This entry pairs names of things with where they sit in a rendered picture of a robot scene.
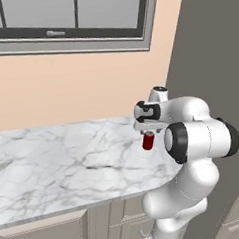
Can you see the grey framed window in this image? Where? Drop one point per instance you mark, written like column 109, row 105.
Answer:
column 74, row 8

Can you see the beige cupboard run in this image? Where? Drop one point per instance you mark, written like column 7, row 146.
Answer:
column 232, row 228

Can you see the tall grey cupboard panel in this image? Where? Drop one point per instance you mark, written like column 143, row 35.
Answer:
column 212, row 47

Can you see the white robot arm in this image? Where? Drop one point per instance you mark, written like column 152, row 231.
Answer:
column 194, row 183

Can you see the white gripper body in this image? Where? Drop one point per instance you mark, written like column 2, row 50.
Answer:
column 151, row 125

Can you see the red soda can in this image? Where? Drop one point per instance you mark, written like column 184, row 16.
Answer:
column 148, row 142

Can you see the beige drawer front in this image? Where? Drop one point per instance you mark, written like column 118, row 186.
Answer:
column 132, row 209
column 131, row 237

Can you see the grey window latch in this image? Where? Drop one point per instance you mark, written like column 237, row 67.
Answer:
column 56, row 33

